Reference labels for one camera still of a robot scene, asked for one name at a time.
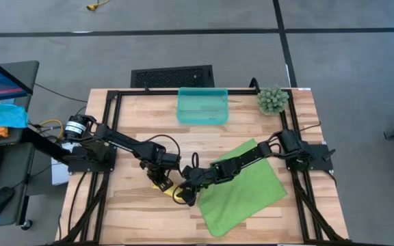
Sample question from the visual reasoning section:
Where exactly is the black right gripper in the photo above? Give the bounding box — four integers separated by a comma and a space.
173, 165, 215, 208

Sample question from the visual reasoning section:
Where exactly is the yellow microfiber towel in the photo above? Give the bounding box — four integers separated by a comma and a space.
151, 182, 184, 201

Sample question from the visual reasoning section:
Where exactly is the green microfiber towel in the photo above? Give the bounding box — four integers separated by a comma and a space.
197, 138, 289, 238

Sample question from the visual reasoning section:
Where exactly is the teal translucent plastic basket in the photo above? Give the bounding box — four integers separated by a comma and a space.
176, 87, 229, 126

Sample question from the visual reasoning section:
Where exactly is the white box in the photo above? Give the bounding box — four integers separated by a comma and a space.
51, 157, 70, 186

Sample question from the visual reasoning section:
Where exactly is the black floor vent grate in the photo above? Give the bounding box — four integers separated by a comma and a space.
130, 64, 215, 89

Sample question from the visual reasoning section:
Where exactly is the artificial green potted plant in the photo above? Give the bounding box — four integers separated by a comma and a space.
257, 87, 289, 116

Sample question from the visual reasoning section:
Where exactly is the blue cloth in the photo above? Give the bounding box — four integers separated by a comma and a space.
0, 103, 29, 130

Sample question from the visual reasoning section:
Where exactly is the grey side desk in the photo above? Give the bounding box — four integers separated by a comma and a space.
0, 60, 40, 229

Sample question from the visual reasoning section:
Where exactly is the black aluminium table frame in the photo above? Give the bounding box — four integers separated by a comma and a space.
56, 87, 352, 246

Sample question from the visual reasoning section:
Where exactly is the black cable loop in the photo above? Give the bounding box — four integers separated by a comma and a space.
248, 77, 261, 92

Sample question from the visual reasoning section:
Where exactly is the yellow cable loop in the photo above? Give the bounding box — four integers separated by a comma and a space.
39, 119, 64, 139

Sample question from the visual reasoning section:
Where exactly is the black floor cable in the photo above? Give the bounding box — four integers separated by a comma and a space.
34, 83, 88, 103

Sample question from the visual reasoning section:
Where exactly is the yellow floor cord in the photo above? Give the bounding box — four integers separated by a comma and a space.
86, 0, 111, 12

